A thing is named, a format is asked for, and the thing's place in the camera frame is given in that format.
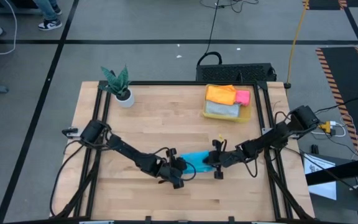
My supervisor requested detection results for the yellow translucent plastic bin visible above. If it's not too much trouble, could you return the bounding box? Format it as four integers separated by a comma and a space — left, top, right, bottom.
201, 83, 252, 123

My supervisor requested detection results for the white paper sheet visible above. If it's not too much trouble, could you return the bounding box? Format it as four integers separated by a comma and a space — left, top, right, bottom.
303, 153, 337, 200

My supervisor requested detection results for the grey microfiber towel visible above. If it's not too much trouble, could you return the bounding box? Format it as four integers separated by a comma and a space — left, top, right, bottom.
204, 100, 241, 119

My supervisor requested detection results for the yellow hanging cable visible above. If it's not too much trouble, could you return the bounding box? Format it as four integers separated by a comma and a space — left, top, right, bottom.
283, 0, 310, 90

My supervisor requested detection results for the grey metal mounting plate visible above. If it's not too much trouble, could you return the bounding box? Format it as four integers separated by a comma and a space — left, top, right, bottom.
62, 127, 80, 138

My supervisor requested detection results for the blue microfiber towel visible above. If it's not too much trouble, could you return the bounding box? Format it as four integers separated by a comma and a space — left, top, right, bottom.
180, 151, 214, 174

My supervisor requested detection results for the black hanging cable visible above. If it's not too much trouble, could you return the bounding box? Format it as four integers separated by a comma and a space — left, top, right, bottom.
196, 0, 223, 67

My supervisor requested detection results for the snake plant in white pot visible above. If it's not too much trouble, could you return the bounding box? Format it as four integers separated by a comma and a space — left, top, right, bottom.
99, 64, 135, 109

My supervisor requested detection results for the orange microfiber towel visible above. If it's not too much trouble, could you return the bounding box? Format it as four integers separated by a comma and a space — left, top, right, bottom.
204, 84, 238, 106

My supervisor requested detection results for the small hazard striped floor mat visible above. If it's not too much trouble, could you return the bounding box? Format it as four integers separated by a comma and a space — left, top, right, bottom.
302, 0, 349, 11

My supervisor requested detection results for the large hazard striped floor mat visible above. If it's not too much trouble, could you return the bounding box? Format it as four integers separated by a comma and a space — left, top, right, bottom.
314, 46, 358, 159

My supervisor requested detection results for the black aluminium table frame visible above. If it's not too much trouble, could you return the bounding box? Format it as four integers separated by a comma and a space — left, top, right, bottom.
50, 80, 315, 224

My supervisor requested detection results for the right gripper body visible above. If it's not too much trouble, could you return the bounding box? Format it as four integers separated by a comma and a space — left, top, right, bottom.
203, 139, 250, 180

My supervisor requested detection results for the black stand bar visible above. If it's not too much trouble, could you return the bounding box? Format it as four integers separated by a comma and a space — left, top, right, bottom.
305, 154, 358, 187

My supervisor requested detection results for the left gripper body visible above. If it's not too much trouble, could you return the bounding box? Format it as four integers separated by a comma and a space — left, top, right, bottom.
154, 147, 188, 190

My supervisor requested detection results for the black perforated computer case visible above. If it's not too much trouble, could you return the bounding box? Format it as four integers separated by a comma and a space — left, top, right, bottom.
195, 63, 277, 84

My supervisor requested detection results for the pink microfiber towel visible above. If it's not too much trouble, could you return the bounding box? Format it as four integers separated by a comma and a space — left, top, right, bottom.
235, 90, 252, 108

